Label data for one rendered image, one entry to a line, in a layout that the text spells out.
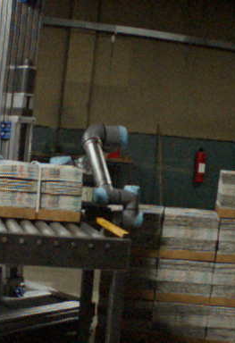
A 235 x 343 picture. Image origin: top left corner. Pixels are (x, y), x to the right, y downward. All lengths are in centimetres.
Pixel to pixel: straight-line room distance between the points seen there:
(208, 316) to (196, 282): 20
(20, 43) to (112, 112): 652
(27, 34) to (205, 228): 144
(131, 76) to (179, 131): 117
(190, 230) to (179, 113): 717
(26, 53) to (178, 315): 165
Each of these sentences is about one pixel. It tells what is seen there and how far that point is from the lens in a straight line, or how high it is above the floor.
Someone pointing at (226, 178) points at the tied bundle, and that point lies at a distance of 321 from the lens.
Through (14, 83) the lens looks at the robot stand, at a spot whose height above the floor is 143.
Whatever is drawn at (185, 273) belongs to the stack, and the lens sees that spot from 325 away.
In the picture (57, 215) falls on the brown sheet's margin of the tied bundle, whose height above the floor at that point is 83.
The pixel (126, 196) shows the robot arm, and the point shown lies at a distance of 301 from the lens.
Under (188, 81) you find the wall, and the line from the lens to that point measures 1039.
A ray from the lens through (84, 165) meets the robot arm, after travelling 354.
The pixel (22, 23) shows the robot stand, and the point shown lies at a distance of 357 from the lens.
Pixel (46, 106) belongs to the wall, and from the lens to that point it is 977.
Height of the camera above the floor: 117
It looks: 3 degrees down
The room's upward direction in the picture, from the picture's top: 5 degrees clockwise
